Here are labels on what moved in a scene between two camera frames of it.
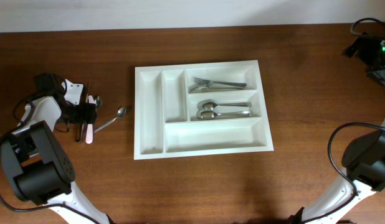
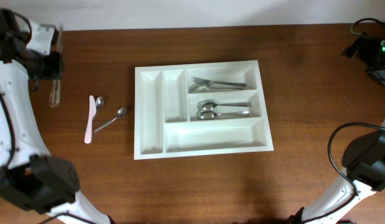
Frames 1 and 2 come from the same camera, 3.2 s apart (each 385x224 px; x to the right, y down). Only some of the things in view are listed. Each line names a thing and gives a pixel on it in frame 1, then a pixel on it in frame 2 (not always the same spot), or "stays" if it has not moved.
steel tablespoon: [209, 104] stays
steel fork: [204, 88] stays
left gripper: [85, 116] → [57, 73]
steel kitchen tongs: [79, 127] → [55, 93]
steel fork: [209, 83] stays
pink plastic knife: [89, 127] stays
